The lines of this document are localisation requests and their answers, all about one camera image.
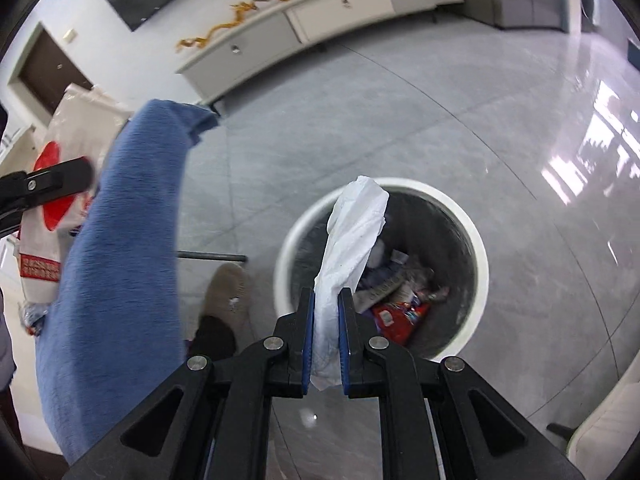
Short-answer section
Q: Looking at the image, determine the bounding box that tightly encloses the white red plastic bag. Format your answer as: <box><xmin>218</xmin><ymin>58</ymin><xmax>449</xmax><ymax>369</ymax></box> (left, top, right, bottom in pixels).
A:
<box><xmin>18</xmin><ymin>84</ymin><xmax>132</xmax><ymax>304</ymax></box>

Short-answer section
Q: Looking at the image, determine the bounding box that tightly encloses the white tissue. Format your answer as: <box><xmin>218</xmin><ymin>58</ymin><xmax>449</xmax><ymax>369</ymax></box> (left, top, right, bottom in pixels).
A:
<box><xmin>310</xmin><ymin>176</ymin><xmax>388</xmax><ymax>391</ymax></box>

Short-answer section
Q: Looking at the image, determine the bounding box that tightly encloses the red snack wrapper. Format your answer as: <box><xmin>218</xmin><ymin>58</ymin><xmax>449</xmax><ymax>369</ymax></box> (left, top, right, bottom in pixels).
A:
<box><xmin>372</xmin><ymin>302</ymin><xmax>432</xmax><ymax>346</ymax></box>

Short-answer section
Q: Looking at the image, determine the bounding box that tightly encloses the white blue snack bag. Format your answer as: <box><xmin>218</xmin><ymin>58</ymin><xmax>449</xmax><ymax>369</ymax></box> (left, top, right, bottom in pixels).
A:
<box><xmin>354</xmin><ymin>252</ymin><xmax>409</xmax><ymax>313</ymax></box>

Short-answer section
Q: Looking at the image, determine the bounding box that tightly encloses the dark brown entrance door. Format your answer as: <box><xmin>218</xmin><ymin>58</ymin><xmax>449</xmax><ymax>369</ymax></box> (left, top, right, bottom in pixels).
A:
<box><xmin>18</xmin><ymin>29</ymin><xmax>93</xmax><ymax>115</ymax></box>

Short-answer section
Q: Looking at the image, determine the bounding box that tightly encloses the blue fluffy table cloth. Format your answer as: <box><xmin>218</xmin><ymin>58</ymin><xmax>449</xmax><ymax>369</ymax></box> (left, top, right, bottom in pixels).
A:
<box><xmin>36</xmin><ymin>100</ymin><xmax>218</xmax><ymax>464</ymax></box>

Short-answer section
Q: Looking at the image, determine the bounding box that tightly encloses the golden dragon figurine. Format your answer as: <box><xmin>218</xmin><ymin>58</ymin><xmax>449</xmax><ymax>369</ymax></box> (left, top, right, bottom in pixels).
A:
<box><xmin>176</xmin><ymin>0</ymin><xmax>258</xmax><ymax>52</ymax></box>

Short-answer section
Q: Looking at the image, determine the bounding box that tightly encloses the white low TV cabinet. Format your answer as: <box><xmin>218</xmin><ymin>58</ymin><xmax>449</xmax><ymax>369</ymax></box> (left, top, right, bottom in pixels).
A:
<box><xmin>177</xmin><ymin>0</ymin><xmax>464</xmax><ymax>104</ymax></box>

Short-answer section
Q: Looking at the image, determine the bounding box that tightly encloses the white washing machine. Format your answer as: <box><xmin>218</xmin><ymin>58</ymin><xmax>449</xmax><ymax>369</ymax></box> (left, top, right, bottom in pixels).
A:
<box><xmin>580</xmin><ymin>0</ymin><xmax>599</xmax><ymax>32</ymax></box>

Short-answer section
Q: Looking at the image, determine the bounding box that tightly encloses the white wall switch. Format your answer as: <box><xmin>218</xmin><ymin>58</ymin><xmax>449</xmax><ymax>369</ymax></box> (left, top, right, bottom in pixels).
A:
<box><xmin>63</xmin><ymin>28</ymin><xmax>77</xmax><ymax>44</ymax></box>

